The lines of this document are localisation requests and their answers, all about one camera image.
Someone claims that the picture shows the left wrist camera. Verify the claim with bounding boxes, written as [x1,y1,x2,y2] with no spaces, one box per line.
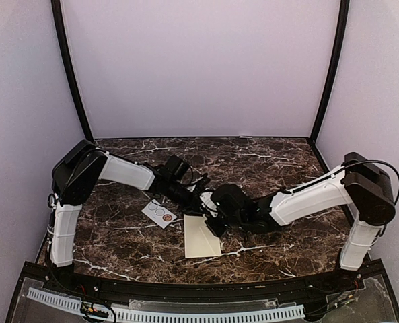
[188,173,211,194]

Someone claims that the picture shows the white slotted cable duct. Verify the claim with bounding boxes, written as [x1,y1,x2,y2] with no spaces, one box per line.
[26,287,305,322]

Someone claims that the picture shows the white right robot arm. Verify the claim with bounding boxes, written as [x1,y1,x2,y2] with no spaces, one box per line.
[200,152,399,292]

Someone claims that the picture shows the black left frame post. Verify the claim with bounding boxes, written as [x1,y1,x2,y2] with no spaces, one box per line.
[50,0,94,141]

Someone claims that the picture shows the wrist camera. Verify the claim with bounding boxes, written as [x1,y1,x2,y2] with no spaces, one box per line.
[188,173,211,194]
[200,191,218,217]

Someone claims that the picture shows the cream paper envelope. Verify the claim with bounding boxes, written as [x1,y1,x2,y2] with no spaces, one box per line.
[184,215,221,258]

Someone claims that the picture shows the white sticker sheet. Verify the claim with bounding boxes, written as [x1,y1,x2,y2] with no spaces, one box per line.
[141,199,178,229]

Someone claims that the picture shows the black front rail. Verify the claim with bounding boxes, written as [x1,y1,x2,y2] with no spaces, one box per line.
[20,260,381,303]

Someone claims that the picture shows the black frame post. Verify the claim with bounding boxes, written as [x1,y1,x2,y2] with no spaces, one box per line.
[50,0,94,141]
[309,0,350,145]

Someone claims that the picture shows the black right frame post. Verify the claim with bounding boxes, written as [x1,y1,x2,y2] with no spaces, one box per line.
[309,0,350,145]

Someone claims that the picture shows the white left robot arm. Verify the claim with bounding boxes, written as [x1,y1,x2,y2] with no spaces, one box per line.
[47,140,210,293]

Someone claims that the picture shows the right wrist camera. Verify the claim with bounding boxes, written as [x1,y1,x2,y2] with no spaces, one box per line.
[200,191,218,217]

